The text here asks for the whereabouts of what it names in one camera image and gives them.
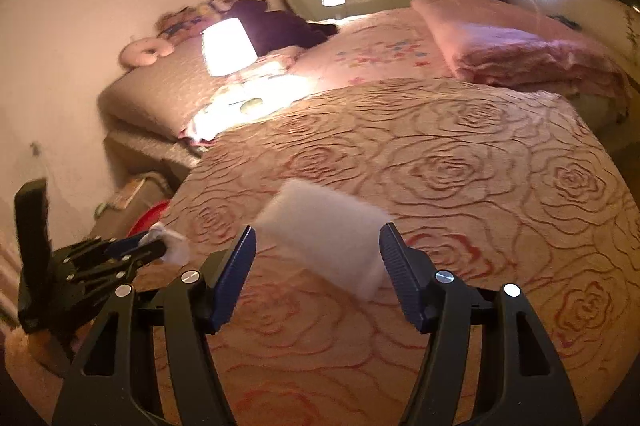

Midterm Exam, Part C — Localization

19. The brown nightstand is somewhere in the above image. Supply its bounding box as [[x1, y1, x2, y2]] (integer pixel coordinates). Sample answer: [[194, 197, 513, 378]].
[[92, 171, 173, 237]]

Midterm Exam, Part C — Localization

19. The white floral pillow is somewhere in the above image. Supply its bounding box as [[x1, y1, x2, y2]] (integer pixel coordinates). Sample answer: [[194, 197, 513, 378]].
[[185, 56, 311, 141]]

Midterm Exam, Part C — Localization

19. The beige patterned headboard cushion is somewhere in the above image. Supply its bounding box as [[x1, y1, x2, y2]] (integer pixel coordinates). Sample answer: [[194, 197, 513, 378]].
[[97, 43, 236, 141]]

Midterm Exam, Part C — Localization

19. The dark purple clothing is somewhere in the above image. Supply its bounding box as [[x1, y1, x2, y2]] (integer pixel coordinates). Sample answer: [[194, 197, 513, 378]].
[[231, 0, 337, 56]]

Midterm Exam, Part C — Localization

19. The colourful booklet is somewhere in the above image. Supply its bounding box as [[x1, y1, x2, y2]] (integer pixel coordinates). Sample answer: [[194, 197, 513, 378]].
[[107, 178, 161, 209]]

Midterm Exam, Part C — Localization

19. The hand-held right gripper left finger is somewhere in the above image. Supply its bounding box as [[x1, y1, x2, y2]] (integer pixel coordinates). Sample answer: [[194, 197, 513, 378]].
[[51, 225, 258, 426]]

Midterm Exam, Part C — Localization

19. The pink neck pillow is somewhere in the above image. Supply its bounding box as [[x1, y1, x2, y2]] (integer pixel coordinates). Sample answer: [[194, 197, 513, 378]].
[[120, 36, 175, 67]]

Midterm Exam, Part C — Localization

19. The rose patterned blanket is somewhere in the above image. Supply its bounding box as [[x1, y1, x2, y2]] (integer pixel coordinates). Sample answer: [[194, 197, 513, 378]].
[[135, 78, 640, 426]]

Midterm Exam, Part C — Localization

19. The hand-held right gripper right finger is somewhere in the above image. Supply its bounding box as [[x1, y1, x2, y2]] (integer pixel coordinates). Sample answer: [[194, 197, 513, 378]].
[[378, 222, 583, 426]]

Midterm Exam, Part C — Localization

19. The white tissue sheet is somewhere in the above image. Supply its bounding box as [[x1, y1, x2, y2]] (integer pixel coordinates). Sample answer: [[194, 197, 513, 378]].
[[147, 222, 190, 267]]

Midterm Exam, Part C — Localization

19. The patterned upholstered bed frame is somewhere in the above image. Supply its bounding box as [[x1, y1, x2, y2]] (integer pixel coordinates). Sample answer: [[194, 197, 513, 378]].
[[102, 128, 201, 171]]

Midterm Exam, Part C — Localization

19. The pile of plush toys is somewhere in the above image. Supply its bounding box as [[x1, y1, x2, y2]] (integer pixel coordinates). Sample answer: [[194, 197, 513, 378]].
[[156, 0, 236, 41]]

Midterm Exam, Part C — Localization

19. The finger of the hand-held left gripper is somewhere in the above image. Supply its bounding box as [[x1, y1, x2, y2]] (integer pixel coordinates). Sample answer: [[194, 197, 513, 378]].
[[90, 233, 167, 257], [107, 251, 169, 283]]

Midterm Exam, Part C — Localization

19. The white shade table lamp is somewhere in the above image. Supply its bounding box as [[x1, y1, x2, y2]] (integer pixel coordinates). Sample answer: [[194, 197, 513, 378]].
[[201, 18, 266, 114]]

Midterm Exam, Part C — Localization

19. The red plastic basket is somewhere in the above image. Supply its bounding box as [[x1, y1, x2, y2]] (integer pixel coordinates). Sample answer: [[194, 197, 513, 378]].
[[127, 200, 171, 237]]

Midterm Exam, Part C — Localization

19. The folded pink quilt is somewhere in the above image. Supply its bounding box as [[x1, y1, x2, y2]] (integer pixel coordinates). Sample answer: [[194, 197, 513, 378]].
[[410, 0, 631, 107]]

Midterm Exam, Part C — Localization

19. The pink floral bedsheet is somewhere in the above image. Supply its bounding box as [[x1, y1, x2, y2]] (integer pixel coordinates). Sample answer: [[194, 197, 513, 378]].
[[185, 6, 461, 141]]

